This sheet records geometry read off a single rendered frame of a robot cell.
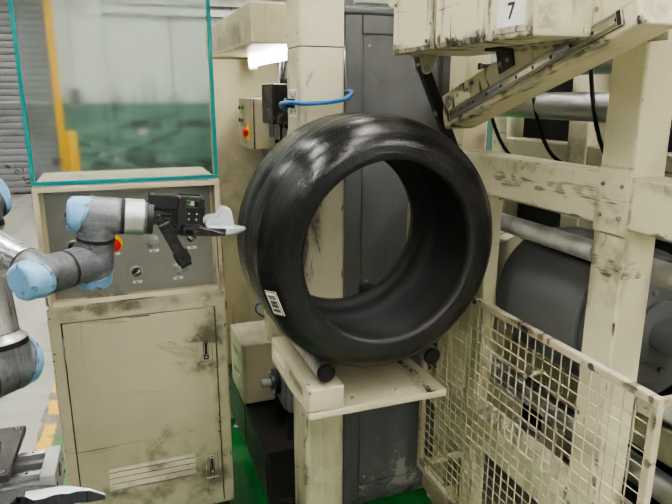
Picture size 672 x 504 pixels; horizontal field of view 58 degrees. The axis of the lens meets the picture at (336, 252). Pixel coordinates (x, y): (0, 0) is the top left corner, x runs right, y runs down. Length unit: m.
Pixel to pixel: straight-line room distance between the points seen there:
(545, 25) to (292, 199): 0.58
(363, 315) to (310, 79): 0.65
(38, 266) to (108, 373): 0.95
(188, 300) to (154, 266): 0.16
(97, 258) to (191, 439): 1.10
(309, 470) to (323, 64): 1.22
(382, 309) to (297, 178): 0.57
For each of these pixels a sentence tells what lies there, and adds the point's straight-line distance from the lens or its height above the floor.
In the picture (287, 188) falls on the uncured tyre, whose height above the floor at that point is 1.34.
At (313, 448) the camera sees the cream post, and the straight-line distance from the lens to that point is 2.00.
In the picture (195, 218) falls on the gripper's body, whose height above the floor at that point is 1.28.
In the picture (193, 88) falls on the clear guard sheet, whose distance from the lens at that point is 2.01.
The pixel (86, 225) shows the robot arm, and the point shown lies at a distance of 1.32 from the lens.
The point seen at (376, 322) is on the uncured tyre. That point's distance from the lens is 1.70.
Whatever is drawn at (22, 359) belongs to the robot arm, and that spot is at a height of 0.91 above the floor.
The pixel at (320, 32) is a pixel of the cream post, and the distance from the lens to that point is 1.71.
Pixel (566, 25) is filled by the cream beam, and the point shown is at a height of 1.66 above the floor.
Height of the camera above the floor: 1.53
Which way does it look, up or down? 14 degrees down
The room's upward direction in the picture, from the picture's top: straight up
